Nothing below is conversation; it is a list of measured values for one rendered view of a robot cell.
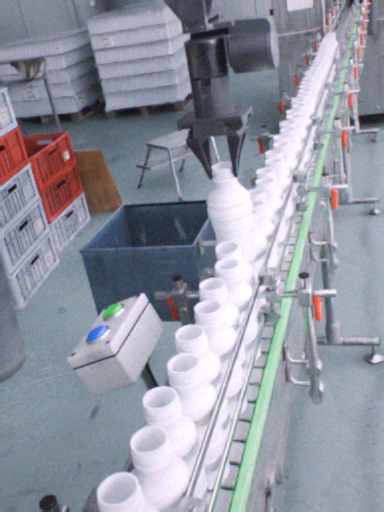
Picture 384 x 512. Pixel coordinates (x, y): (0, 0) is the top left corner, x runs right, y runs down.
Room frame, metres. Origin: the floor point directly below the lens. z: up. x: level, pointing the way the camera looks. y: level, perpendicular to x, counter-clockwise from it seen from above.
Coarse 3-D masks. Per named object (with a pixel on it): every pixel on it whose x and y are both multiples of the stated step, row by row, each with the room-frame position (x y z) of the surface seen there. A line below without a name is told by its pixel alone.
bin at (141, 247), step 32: (128, 224) 1.73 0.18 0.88; (160, 224) 1.70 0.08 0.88; (192, 224) 1.67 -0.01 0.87; (96, 256) 1.44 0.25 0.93; (128, 256) 1.41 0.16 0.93; (160, 256) 1.38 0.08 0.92; (192, 256) 1.35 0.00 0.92; (96, 288) 1.44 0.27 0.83; (128, 288) 1.41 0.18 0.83; (160, 288) 1.38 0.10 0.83; (192, 288) 1.35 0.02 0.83
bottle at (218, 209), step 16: (224, 176) 0.88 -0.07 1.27; (224, 192) 0.88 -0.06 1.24; (240, 192) 0.88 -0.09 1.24; (208, 208) 0.89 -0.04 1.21; (224, 208) 0.87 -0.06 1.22; (240, 208) 0.87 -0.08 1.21; (224, 224) 0.87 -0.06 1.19; (240, 224) 0.86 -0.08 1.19; (224, 240) 0.87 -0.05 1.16; (240, 240) 0.87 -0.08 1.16
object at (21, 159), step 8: (16, 128) 3.54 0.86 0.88; (8, 136) 3.43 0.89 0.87; (16, 136) 3.53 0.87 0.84; (0, 144) 3.33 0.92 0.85; (8, 144) 3.42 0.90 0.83; (16, 144) 3.51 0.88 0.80; (0, 152) 3.62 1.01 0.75; (8, 152) 3.39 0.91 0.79; (16, 152) 3.47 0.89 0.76; (24, 152) 3.56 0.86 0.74; (0, 160) 3.28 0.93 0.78; (8, 160) 3.37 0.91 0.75; (16, 160) 3.44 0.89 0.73; (24, 160) 3.53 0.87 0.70; (0, 168) 3.26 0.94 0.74; (8, 168) 3.34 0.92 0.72; (16, 168) 3.41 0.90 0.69; (0, 176) 3.23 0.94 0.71; (8, 176) 3.30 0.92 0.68; (0, 184) 3.19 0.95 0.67
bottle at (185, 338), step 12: (180, 336) 0.63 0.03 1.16; (192, 336) 0.64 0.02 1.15; (204, 336) 0.62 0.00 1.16; (180, 348) 0.61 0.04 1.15; (192, 348) 0.60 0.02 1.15; (204, 348) 0.61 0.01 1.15; (204, 360) 0.61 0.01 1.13; (216, 360) 0.62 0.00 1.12; (204, 372) 0.60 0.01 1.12; (216, 372) 0.60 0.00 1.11; (216, 384) 0.60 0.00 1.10; (228, 408) 0.62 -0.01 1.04; (228, 420) 0.61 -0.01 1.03; (228, 432) 0.60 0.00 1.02
